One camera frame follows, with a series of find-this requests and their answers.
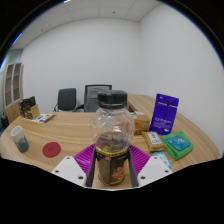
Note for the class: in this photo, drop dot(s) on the beige snack packet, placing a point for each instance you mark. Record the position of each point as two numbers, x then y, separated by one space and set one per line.
153 141

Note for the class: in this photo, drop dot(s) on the black office chair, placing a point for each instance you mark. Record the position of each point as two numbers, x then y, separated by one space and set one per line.
66 99

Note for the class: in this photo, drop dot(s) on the grey and white mug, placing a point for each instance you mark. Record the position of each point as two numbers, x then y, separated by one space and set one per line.
20 140

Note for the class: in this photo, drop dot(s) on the white printed leaflet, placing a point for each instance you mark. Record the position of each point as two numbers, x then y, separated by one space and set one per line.
42 118

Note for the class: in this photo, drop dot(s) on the small orange box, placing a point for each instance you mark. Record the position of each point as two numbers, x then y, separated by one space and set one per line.
141 124

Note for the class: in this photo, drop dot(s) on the clear black-capped drink bottle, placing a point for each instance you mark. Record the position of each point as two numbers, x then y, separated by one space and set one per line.
112 133

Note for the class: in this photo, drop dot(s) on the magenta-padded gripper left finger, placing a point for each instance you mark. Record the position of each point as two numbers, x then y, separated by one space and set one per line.
70 168

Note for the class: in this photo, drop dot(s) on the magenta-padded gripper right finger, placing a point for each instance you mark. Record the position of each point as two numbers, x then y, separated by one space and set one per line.
151 168

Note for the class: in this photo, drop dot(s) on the wooden side desk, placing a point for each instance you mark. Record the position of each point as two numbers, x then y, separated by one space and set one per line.
143 101

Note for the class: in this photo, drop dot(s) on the green folded cloth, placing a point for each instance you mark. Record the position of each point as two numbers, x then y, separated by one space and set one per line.
178 145

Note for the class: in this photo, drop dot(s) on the grey mesh office chair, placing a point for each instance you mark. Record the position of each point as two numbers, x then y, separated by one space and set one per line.
90 100

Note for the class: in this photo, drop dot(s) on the flat round red coaster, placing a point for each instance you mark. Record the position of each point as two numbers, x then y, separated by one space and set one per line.
51 149

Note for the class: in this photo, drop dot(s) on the wooden glass-door shelf cabinet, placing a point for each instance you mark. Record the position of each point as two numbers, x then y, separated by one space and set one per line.
12 90

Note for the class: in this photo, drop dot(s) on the purple standing package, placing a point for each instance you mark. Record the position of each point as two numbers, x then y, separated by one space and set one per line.
164 114

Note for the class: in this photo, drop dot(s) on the dark brown box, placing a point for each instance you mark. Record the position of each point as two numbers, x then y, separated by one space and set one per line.
29 101
21 108

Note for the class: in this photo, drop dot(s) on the tan and brown box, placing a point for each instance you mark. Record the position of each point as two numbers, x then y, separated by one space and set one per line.
35 112

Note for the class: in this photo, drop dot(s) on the small light blue pack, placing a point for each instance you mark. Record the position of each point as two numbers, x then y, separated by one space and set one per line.
164 159

